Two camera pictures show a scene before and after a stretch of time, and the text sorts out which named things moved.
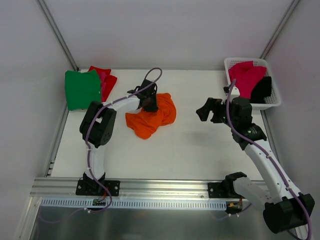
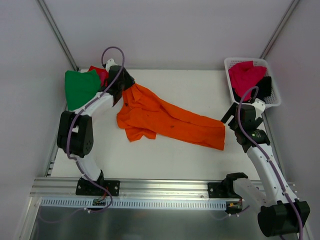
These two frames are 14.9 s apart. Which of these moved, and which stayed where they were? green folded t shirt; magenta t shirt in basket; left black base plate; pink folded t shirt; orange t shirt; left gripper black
Moved: orange t shirt; left gripper black
Stayed: pink folded t shirt; magenta t shirt in basket; left black base plate; green folded t shirt
